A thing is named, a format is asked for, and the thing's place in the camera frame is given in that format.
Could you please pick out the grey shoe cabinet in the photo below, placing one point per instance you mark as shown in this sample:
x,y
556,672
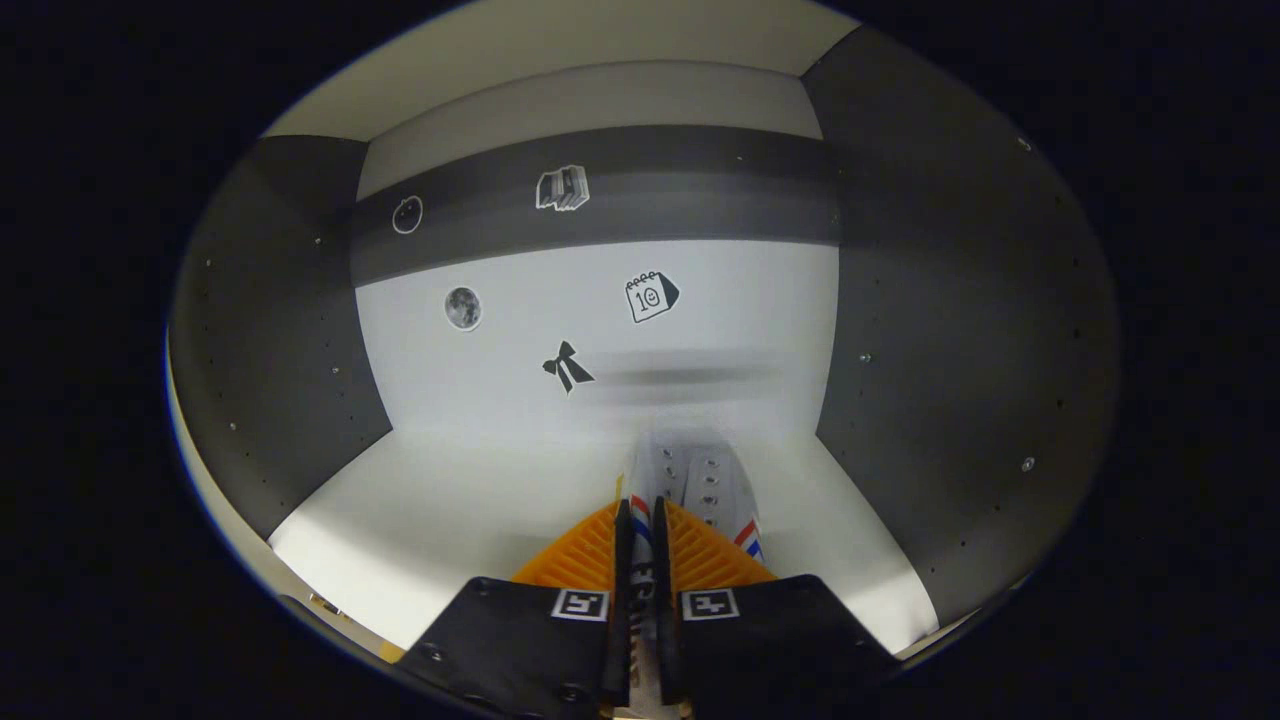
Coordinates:
x,y
600,330

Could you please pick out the white canvas shoe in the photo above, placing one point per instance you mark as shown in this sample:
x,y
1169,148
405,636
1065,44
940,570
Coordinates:
x,y
705,475

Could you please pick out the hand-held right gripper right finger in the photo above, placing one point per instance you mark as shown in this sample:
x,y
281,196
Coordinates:
x,y
662,600

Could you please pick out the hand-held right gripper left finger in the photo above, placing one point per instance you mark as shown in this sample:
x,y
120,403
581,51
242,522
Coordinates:
x,y
620,600

